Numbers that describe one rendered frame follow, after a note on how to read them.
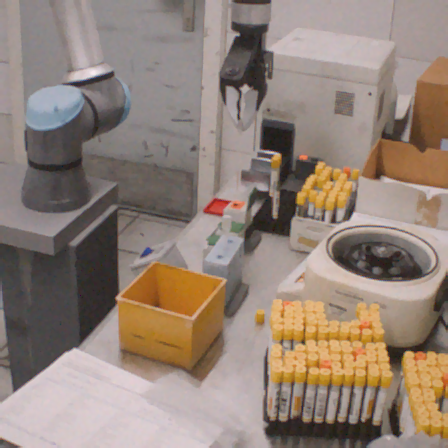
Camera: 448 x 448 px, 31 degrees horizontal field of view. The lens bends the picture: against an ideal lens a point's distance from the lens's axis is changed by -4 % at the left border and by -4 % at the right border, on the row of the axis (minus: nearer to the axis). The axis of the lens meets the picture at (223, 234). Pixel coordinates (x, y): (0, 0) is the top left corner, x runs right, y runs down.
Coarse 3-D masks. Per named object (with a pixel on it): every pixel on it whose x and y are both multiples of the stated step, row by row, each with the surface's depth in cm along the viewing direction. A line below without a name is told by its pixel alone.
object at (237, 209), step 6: (234, 204) 165; (240, 204) 165; (246, 204) 165; (228, 210) 163; (234, 210) 163; (240, 210) 162; (234, 216) 163; (240, 216) 163; (246, 216) 163; (246, 222) 164
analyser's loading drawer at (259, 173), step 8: (264, 152) 192; (272, 152) 200; (280, 152) 200; (288, 152) 201; (256, 160) 188; (264, 160) 188; (288, 160) 198; (256, 168) 189; (264, 168) 189; (280, 168) 192; (248, 176) 185; (256, 176) 184; (264, 176) 183; (240, 184) 186; (248, 184) 186; (256, 184) 185; (264, 184) 184
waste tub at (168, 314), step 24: (144, 288) 136; (168, 288) 139; (192, 288) 137; (216, 288) 135; (120, 312) 129; (144, 312) 127; (168, 312) 125; (192, 312) 139; (216, 312) 133; (120, 336) 131; (144, 336) 129; (168, 336) 127; (192, 336) 125; (216, 336) 136; (168, 360) 129; (192, 360) 127
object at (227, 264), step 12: (228, 240) 146; (240, 240) 146; (216, 252) 142; (228, 252) 142; (240, 252) 146; (204, 264) 140; (216, 264) 139; (228, 264) 139; (240, 264) 148; (216, 276) 140; (228, 276) 141; (240, 276) 149; (228, 288) 142; (240, 288) 149; (228, 300) 144; (240, 300) 146; (228, 312) 143
